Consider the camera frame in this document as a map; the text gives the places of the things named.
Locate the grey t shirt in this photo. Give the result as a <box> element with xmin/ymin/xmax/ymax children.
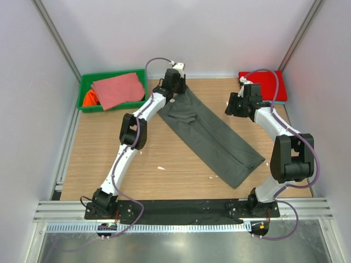
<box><xmin>158</xmin><ymin>89</ymin><xmax>265</xmax><ymax>188</ymax></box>

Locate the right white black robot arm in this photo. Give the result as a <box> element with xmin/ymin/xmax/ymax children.
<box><xmin>225</xmin><ymin>83</ymin><xmax>315</xmax><ymax>217</ymax></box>

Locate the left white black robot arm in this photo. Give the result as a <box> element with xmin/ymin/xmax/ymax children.
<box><xmin>84</xmin><ymin>63</ymin><xmax>186</xmax><ymax>219</ymax></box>

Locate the red folded t shirt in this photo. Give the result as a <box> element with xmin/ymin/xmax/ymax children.
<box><xmin>238</xmin><ymin>70</ymin><xmax>288</xmax><ymax>102</ymax></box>

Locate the pink folded t shirt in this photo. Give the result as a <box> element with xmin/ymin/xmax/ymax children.
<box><xmin>91</xmin><ymin>72</ymin><xmax>145</xmax><ymax>111</ymax></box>

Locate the orange t shirt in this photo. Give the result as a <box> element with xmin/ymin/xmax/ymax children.
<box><xmin>82</xmin><ymin>89</ymin><xmax>100</xmax><ymax>107</ymax></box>

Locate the green plastic bin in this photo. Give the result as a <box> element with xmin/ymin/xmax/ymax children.
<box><xmin>77</xmin><ymin>69</ymin><xmax>148</xmax><ymax>113</ymax></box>

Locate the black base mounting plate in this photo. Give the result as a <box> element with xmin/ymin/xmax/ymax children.
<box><xmin>84</xmin><ymin>199</ymin><xmax>280</xmax><ymax>225</ymax></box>

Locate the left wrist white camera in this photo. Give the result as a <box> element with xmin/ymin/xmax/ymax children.
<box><xmin>169</xmin><ymin>60</ymin><xmax>185</xmax><ymax>78</ymax></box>

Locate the wrist white camera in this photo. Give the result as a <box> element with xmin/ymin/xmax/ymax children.
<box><xmin>238</xmin><ymin>77</ymin><xmax>253</xmax><ymax>98</ymax></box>
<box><xmin>169</xmin><ymin>60</ymin><xmax>185</xmax><ymax>78</ymax></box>

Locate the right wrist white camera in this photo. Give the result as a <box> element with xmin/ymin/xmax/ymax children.
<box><xmin>238</xmin><ymin>77</ymin><xmax>253</xmax><ymax>98</ymax></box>

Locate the white slotted cable duct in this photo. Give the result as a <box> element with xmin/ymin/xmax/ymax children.
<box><xmin>46</xmin><ymin>221</ymin><xmax>251</xmax><ymax>233</ymax></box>

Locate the aluminium frame rail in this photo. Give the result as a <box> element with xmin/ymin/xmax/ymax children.
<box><xmin>32</xmin><ymin>200</ymin><xmax>88</xmax><ymax>223</ymax></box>

